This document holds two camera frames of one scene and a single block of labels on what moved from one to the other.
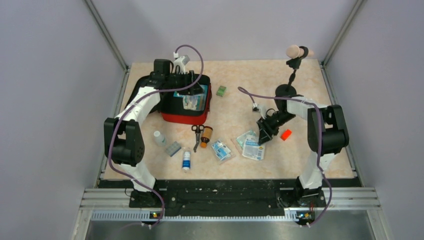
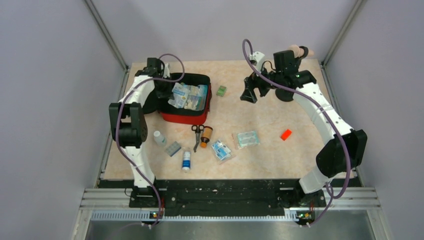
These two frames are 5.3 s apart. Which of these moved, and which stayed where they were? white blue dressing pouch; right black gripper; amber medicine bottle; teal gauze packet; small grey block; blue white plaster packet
Moved: white blue dressing pouch; right black gripper
Stayed: blue white plaster packet; teal gauze packet; small grey block; amber medicine bottle
